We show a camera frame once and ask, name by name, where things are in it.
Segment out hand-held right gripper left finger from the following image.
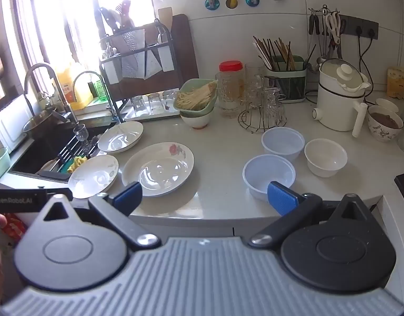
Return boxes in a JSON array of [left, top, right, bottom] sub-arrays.
[[41, 182, 162, 251]]

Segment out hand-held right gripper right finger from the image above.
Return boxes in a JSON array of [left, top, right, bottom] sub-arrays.
[[248, 181, 370, 249]]

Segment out translucent plastic bowl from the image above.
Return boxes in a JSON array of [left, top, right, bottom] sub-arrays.
[[243, 154, 296, 201], [261, 127, 305, 163]]

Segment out white gold-rim leaf plate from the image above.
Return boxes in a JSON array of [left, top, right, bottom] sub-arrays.
[[97, 121, 144, 154], [68, 155, 119, 200]]

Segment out large white flower-print plate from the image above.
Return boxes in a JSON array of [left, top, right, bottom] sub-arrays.
[[122, 142, 195, 197]]

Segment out white ceramic bowl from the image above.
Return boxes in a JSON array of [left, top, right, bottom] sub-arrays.
[[304, 139, 348, 177]]

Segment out yellow cloth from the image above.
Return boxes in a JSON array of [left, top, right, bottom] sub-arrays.
[[68, 156, 88, 174]]

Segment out sink drain rack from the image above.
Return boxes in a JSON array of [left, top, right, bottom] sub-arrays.
[[37, 132, 108, 176]]

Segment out steel pot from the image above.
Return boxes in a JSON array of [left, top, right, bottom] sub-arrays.
[[22, 107, 67, 139]]

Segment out small stemmed glass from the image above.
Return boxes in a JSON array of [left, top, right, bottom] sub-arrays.
[[73, 124, 89, 143]]

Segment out white cutting board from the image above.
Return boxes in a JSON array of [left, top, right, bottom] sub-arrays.
[[0, 94, 35, 152]]

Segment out white drip tray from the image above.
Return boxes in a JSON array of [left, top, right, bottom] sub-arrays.
[[123, 105, 183, 123]]

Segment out clear glass cup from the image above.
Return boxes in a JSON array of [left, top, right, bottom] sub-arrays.
[[244, 62, 266, 88], [266, 87, 287, 128], [243, 86, 268, 119]]

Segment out short drinking glass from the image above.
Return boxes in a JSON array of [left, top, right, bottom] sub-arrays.
[[162, 90, 179, 110], [147, 93, 163, 112], [132, 95, 147, 115]]

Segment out white bowl with orange foot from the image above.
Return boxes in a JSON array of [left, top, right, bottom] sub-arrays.
[[180, 105, 216, 130]]

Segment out white electric kettle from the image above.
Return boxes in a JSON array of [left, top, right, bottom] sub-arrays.
[[312, 57, 370, 138]]

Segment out textured glass pitcher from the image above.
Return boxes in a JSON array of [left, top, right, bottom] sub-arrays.
[[215, 72, 245, 119]]

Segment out green bottle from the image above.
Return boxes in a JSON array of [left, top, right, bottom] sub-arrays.
[[93, 72, 108, 102]]

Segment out green chopstick holder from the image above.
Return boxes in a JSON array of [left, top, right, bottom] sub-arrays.
[[264, 55, 307, 102]]

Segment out tall steel faucet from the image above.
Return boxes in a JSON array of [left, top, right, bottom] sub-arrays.
[[24, 63, 78, 124]]

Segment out green colander with enoki mushrooms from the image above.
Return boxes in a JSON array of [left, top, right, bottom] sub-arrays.
[[173, 79, 219, 112]]

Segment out patterned bowl with brown contents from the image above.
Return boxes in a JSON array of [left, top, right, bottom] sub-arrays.
[[367, 105, 404, 143]]

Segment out small steel faucet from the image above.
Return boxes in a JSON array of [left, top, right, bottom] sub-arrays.
[[72, 71, 106, 106]]

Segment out black dish rack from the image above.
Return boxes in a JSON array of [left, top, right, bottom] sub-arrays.
[[99, 20, 177, 121]]

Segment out steel cleaver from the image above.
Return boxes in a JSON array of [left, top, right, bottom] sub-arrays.
[[121, 29, 146, 80]]

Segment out small white bowl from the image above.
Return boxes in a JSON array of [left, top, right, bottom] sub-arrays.
[[375, 98, 400, 116]]

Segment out red-lid glass jar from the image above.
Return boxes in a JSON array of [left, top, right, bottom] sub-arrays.
[[218, 61, 245, 83]]

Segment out bundle of chopsticks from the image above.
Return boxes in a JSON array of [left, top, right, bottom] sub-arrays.
[[253, 36, 293, 71]]

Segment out dark brown cutting board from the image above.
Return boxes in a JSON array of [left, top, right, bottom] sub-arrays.
[[106, 14, 199, 101]]

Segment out yellow box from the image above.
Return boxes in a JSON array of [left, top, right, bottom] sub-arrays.
[[386, 67, 404, 99]]

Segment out kitchen scissors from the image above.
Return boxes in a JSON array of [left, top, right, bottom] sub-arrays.
[[325, 11, 341, 45]]

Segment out wire cup rack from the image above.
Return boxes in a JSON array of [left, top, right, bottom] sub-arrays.
[[238, 99, 288, 134]]

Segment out black power cable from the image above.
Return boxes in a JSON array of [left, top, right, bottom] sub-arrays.
[[357, 29, 378, 84]]

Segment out black wall outlet strip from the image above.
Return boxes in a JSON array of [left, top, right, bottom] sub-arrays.
[[338, 15, 380, 38]]

